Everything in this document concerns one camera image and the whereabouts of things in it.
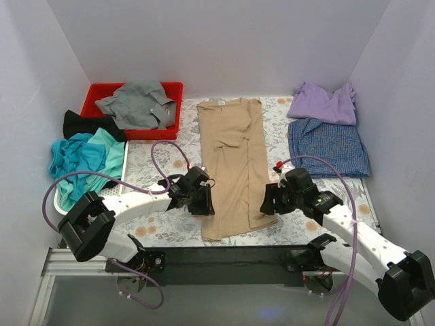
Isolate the beige polo shirt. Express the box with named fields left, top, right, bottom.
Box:
left=197, top=98, right=277, bottom=240

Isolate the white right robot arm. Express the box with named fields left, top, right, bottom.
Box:
left=202, top=164, right=434, bottom=321

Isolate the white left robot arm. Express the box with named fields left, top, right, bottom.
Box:
left=58, top=166, right=214, bottom=272

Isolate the floral table mat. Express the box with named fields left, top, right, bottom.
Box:
left=66, top=96, right=381, bottom=247

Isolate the blue checked shirt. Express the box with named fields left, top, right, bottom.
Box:
left=288, top=118, right=370, bottom=178

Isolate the white laundry basket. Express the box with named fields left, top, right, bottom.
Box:
left=54, top=141, right=130, bottom=217

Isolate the lavender t shirt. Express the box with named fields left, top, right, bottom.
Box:
left=287, top=81, right=357, bottom=126

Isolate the grey button shirt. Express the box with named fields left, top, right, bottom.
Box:
left=95, top=81, right=177, bottom=130

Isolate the blue t shirt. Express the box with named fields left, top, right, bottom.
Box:
left=49, top=133, right=106, bottom=210

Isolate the black t shirt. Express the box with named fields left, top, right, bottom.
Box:
left=63, top=110, right=128, bottom=142

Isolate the red plastic bin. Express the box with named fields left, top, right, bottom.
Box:
left=81, top=81, right=184, bottom=140

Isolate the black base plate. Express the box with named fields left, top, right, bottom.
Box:
left=105, top=246, right=349, bottom=288

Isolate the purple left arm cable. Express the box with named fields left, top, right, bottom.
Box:
left=41, top=140, right=191, bottom=310

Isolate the aluminium mounting rail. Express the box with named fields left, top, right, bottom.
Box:
left=40, top=247, right=422, bottom=320

